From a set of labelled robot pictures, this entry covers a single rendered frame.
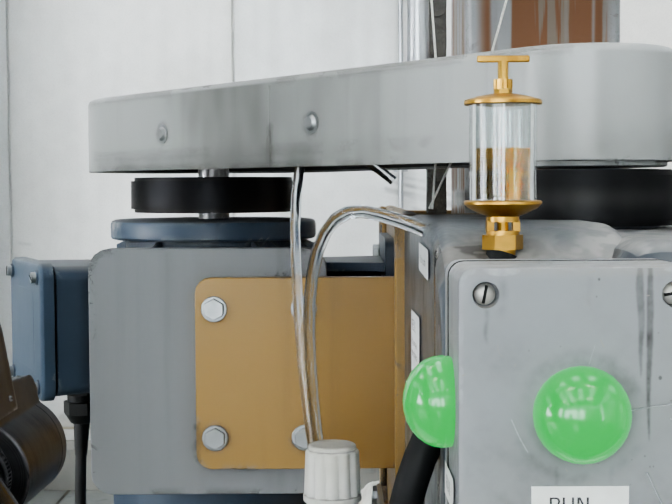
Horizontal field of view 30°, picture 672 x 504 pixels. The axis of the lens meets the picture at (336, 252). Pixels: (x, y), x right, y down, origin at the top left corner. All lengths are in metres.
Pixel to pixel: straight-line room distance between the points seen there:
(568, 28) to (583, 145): 0.40
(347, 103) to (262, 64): 4.98
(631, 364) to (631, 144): 0.18
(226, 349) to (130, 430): 0.08
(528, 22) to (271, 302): 0.29
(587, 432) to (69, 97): 5.40
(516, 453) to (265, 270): 0.45
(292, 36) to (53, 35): 1.06
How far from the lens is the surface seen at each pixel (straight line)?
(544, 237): 0.48
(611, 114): 0.56
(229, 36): 5.66
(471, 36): 0.94
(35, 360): 0.86
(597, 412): 0.38
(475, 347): 0.39
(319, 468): 0.66
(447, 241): 0.48
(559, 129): 0.56
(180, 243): 0.87
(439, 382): 0.40
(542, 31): 0.94
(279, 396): 0.82
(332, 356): 0.81
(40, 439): 0.70
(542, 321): 0.39
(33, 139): 5.76
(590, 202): 0.55
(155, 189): 0.88
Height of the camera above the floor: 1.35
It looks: 3 degrees down
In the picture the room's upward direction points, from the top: straight up
